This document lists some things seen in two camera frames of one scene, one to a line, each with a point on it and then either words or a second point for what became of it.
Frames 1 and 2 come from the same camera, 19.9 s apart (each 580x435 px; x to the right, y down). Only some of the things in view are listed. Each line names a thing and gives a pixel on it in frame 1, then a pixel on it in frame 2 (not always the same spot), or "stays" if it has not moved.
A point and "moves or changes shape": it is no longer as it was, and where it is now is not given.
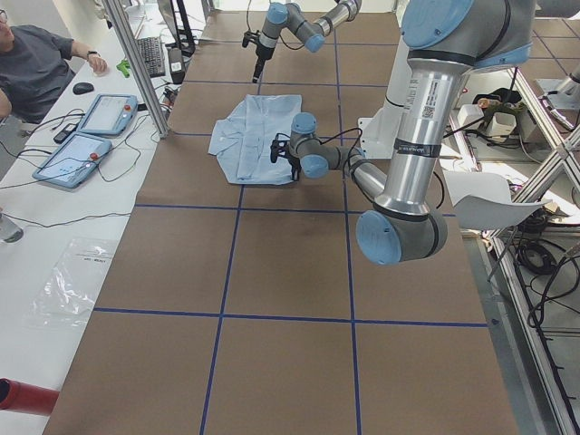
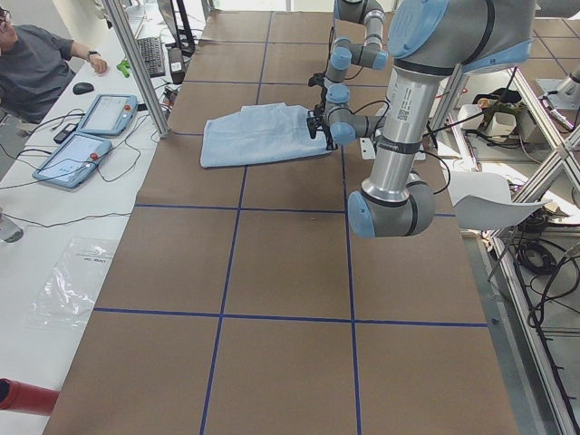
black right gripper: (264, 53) → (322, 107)
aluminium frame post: (140, 65) stays
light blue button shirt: (242, 141) moves or changes shape
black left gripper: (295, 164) → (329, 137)
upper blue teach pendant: (110, 114) stays
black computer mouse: (82, 88) stays
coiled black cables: (536, 256) stays
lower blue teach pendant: (73, 160) stays
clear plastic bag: (69, 291) stays
